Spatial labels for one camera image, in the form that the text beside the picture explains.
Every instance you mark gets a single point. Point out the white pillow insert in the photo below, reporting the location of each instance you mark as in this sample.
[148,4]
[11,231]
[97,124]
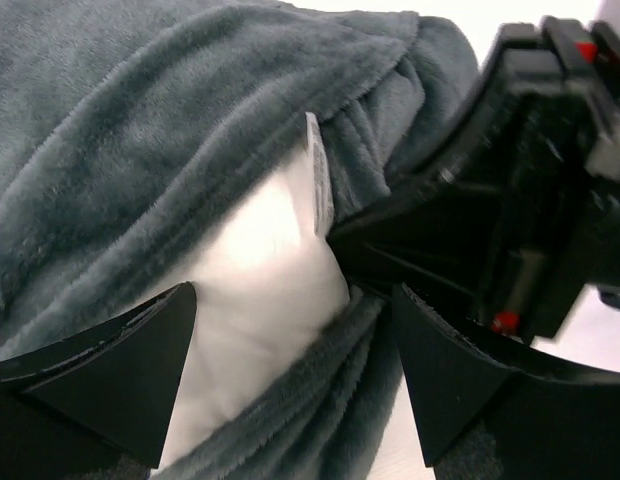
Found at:
[266,284]

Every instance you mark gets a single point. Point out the zebra and grey plush pillowcase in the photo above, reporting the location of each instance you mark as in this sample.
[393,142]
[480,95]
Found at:
[129,131]

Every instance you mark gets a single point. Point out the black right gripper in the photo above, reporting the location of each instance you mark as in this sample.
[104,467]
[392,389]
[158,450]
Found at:
[560,224]

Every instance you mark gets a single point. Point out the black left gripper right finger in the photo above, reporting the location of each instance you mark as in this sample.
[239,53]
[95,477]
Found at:
[482,400]

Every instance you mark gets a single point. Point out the white pillow care label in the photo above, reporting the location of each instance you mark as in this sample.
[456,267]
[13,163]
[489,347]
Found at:
[320,175]

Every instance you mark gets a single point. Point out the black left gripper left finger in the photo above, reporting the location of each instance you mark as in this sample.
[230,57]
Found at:
[102,398]

